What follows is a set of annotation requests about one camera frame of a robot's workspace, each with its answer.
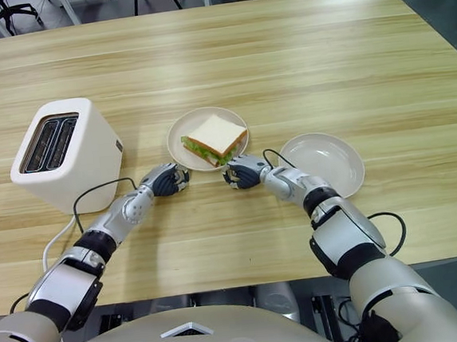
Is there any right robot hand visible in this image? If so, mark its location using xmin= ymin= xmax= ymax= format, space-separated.
xmin=220 ymin=151 xmax=273 ymax=193

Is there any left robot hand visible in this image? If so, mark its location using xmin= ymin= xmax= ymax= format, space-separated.
xmin=137 ymin=160 xmax=192 ymax=200

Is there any bread slice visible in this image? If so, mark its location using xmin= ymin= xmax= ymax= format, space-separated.
xmin=184 ymin=111 xmax=250 ymax=160
xmin=185 ymin=142 xmax=220 ymax=171

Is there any green lettuce leaf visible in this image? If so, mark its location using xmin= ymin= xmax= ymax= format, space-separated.
xmin=180 ymin=131 xmax=242 ymax=170

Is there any cream round plate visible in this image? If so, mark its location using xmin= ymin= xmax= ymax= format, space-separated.
xmin=275 ymin=128 xmax=368 ymax=205
xmin=163 ymin=103 xmax=253 ymax=176

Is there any cream toaster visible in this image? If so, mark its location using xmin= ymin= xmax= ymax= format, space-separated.
xmin=3 ymin=93 xmax=129 ymax=221

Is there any black office chair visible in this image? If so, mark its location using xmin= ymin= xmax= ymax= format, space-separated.
xmin=0 ymin=0 xmax=45 ymax=29

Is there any black cable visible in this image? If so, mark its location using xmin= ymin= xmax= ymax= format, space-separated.
xmin=261 ymin=136 xmax=410 ymax=267
xmin=0 ymin=176 xmax=148 ymax=316

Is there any white cord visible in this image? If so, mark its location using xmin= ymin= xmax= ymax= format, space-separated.
xmin=38 ymin=214 xmax=82 ymax=273

